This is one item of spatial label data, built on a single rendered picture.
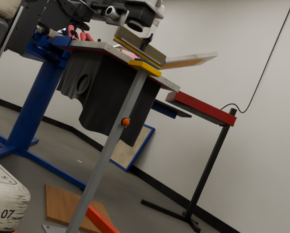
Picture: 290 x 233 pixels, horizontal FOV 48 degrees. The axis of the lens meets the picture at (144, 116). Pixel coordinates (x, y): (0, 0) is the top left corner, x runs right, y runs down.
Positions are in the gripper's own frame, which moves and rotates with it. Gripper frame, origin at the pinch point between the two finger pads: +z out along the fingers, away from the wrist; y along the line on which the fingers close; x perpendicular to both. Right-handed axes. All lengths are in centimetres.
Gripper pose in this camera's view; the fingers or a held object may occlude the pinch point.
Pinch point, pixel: (141, 47)
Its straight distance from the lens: 203.1
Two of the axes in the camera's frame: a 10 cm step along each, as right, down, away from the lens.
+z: -4.1, 9.1, -0.4
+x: 7.2, 3.6, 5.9
